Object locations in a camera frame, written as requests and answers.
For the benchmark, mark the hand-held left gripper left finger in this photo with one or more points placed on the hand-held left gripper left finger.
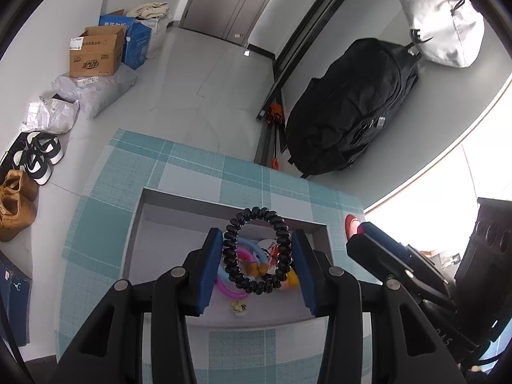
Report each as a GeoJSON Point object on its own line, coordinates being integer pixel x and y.
{"type": "Point", "coordinates": [210, 268]}

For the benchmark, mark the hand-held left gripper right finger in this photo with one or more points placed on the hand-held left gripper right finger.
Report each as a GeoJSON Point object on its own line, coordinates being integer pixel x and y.
{"type": "Point", "coordinates": [306, 272]}

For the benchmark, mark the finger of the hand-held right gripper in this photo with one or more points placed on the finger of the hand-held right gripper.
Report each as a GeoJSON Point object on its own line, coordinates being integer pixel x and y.
{"type": "Point", "coordinates": [384, 238]}
{"type": "Point", "coordinates": [380, 262]}

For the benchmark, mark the red round disc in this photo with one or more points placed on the red round disc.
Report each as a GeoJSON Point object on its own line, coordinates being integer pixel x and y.
{"type": "Point", "coordinates": [352, 224]}

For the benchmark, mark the grey cardboard box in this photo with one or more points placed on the grey cardboard box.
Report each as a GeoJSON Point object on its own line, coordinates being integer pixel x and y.
{"type": "Point", "coordinates": [168, 248]}

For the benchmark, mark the white and red round badge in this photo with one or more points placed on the white and red round badge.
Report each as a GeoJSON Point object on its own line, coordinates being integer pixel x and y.
{"type": "Point", "coordinates": [266, 244]}

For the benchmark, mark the yellow ornament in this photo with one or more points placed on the yellow ornament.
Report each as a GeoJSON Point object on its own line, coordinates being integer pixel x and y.
{"type": "Point", "coordinates": [291, 279]}

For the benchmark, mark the small beige flower charm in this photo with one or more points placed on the small beige flower charm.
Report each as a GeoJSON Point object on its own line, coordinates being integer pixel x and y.
{"type": "Point", "coordinates": [239, 308]}

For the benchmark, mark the teal checked tablecloth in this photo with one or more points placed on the teal checked tablecloth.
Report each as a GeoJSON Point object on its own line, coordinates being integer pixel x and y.
{"type": "Point", "coordinates": [100, 228]}

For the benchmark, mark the black backpack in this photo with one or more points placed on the black backpack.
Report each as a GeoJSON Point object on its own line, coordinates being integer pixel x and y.
{"type": "Point", "coordinates": [348, 108]}

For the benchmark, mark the black and white sandal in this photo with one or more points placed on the black and white sandal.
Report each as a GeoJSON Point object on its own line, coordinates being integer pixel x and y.
{"type": "Point", "coordinates": [14, 156]}
{"type": "Point", "coordinates": [50, 146]}
{"type": "Point", "coordinates": [40, 168]}

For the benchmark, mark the tan shoe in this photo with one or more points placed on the tan shoe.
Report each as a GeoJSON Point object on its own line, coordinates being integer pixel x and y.
{"type": "Point", "coordinates": [16, 220]}
{"type": "Point", "coordinates": [22, 186]}

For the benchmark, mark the grey plastic mailer bag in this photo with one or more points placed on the grey plastic mailer bag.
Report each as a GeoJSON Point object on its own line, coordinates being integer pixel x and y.
{"type": "Point", "coordinates": [100, 92]}

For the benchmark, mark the clear plastic bag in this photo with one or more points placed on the clear plastic bag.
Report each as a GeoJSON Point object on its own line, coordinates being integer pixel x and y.
{"type": "Point", "coordinates": [56, 116]}

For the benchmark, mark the black folded tripod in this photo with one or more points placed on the black folded tripod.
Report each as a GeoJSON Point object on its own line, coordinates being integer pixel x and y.
{"type": "Point", "coordinates": [304, 36]}

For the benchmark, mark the white hanging cloth bag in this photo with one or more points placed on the white hanging cloth bag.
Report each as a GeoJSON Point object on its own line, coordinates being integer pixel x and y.
{"type": "Point", "coordinates": [440, 24]}

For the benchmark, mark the blue cardboard box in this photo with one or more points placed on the blue cardboard box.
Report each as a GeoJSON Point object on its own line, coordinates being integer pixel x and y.
{"type": "Point", "coordinates": [138, 46]}

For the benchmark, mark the brown cardboard box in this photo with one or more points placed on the brown cardboard box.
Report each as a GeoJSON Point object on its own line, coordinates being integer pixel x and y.
{"type": "Point", "coordinates": [96, 56]}

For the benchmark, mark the white tote bag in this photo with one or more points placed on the white tote bag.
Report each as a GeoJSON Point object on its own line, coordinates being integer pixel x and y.
{"type": "Point", "coordinates": [154, 16]}

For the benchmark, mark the grey door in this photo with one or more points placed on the grey door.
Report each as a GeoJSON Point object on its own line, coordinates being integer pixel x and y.
{"type": "Point", "coordinates": [224, 0]}

